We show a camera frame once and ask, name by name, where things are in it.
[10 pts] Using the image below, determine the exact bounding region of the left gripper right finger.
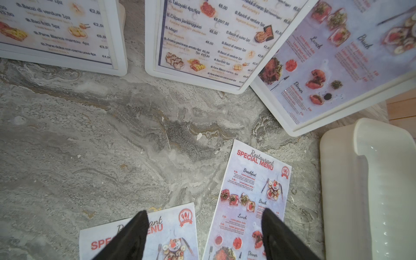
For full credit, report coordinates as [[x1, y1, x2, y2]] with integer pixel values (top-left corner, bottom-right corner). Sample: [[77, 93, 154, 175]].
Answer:
[[261, 208, 320, 260]]

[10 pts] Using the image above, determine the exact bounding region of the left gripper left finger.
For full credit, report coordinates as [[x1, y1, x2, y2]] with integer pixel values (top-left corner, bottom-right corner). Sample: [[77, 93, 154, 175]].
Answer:
[[93, 210, 150, 260]]

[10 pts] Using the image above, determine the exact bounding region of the white menu holder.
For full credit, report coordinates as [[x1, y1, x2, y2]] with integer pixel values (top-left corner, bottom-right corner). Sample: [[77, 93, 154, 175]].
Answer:
[[249, 0, 416, 138], [1, 0, 128, 76], [144, 0, 319, 95]]

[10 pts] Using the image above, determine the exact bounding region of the dim sum menu sheet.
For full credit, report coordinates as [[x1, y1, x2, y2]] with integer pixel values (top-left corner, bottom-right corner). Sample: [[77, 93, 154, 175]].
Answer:
[[1, 0, 111, 66], [157, 0, 308, 88]]

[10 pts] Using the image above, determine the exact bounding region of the white plastic tray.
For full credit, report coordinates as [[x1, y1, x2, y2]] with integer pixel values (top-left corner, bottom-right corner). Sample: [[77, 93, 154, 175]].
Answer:
[[320, 118, 416, 260]]

